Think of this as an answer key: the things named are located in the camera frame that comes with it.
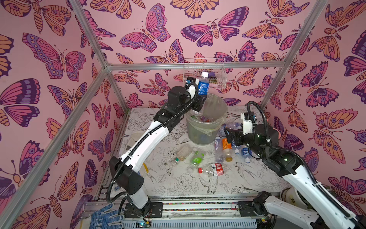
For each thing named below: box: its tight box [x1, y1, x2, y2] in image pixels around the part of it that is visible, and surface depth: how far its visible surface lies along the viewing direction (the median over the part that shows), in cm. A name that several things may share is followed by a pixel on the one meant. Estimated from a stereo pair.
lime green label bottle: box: [187, 150, 205, 173], surface depth 89 cm
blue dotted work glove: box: [89, 202, 125, 229], surface depth 73 cm
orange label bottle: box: [222, 137, 233, 162], surface depth 94 cm
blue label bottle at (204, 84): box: [197, 71, 210, 96], surface depth 65 cm
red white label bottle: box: [197, 163, 225, 177], surface depth 87 cm
